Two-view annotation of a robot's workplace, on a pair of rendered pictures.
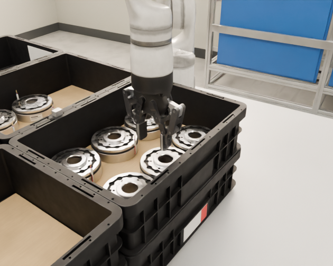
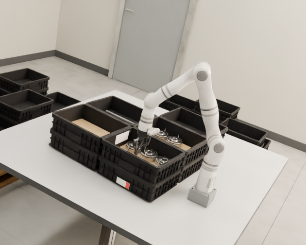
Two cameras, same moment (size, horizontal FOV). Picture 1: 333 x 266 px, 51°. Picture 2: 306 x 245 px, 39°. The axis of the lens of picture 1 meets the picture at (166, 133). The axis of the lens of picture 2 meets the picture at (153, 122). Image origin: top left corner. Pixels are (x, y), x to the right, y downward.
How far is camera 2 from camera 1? 2.27 m
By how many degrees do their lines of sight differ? 73
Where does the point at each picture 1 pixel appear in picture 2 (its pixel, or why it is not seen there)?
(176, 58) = (147, 130)
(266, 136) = (194, 225)
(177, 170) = (117, 148)
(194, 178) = (124, 162)
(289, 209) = (134, 214)
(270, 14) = not seen: outside the picture
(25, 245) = not seen: hidden behind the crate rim
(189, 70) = (204, 170)
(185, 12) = (210, 143)
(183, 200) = (118, 164)
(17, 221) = not seen: hidden behind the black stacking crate
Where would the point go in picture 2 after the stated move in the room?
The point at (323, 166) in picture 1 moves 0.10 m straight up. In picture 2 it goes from (166, 236) to (171, 219)
